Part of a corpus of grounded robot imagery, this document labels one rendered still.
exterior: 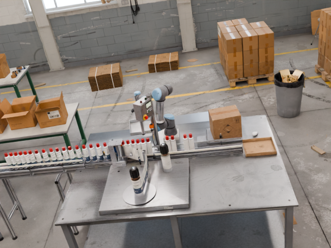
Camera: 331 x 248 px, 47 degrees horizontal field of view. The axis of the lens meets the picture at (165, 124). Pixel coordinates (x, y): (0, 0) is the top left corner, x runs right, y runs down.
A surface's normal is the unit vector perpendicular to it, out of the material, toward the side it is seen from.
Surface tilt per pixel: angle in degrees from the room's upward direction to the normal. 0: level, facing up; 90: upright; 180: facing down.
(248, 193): 0
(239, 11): 90
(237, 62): 92
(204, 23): 90
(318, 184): 0
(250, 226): 0
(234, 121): 90
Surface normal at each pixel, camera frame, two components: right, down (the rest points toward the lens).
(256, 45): 0.07, 0.51
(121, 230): -0.15, -0.85
